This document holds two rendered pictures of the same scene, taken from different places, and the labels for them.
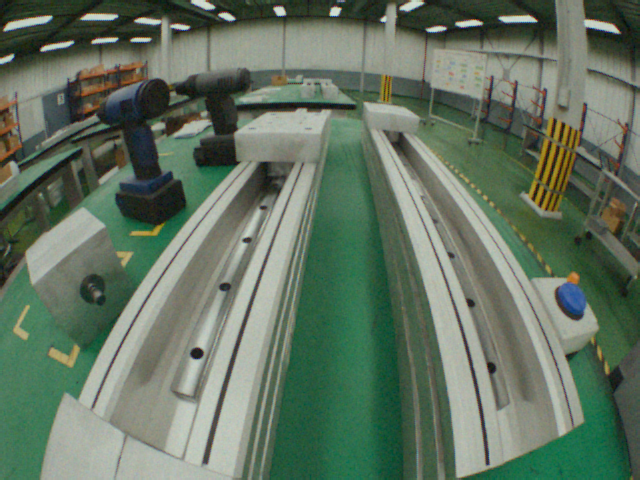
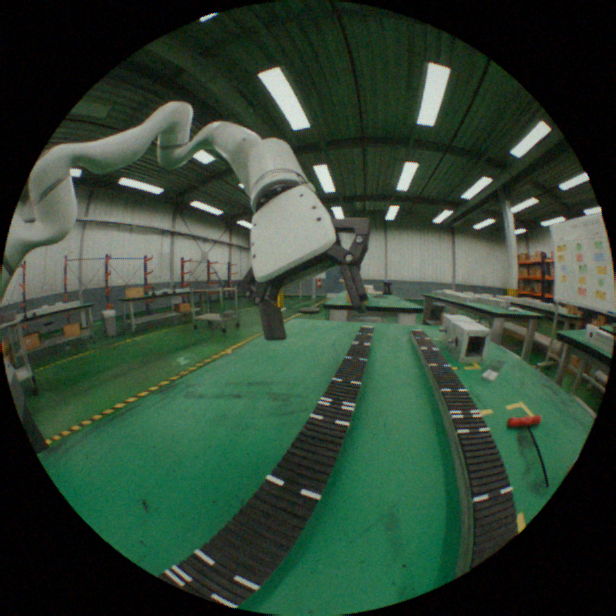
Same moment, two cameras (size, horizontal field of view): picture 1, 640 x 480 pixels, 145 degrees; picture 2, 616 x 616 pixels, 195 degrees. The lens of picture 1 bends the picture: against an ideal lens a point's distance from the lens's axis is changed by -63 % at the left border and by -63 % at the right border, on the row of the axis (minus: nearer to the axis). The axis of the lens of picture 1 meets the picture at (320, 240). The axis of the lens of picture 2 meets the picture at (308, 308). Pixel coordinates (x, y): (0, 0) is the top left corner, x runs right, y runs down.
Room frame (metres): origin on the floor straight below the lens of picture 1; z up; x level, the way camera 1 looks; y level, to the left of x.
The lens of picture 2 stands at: (-0.46, -0.04, 0.98)
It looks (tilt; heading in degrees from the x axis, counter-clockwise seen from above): 9 degrees down; 200
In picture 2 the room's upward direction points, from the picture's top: straight up
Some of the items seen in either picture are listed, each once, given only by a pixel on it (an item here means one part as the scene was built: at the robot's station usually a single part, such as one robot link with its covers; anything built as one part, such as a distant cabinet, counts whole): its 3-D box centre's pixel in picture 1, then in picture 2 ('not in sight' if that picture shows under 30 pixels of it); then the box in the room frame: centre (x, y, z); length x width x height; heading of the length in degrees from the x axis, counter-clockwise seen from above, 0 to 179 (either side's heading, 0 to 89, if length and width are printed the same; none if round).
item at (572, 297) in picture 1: (571, 300); not in sight; (0.10, -0.25, 0.84); 0.04 x 0.04 x 0.02
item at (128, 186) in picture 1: (128, 151); not in sight; (0.35, 0.32, 0.89); 0.20 x 0.08 x 0.22; 75
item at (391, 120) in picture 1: (387, 121); not in sight; (0.64, -0.15, 0.87); 0.16 x 0.11 x 0.07; 177
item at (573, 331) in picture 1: (550, 322); not in sight; (0.10, -0.24, 0.81); 0.10 x 0.08 x 0.06; 87
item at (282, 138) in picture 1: (288, 141); not in sight; (0.40, 0.05, 0.87); 0.16 x 0.11 x 0.07; 177
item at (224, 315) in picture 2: not in sight; (216, 305); (-3.09, -3.11, 0.50); 1.03 x 0.55 x 1.01; 98
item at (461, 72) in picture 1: (455, 92); not in sight; (5.41, -2.69, 0.97); 1.51 x 0.50 x 1.95; 23
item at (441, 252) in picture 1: (406, 179); not in sight; (0.39, -0.14, 0.82); 0.80 x 0.10 x 0.09; 177
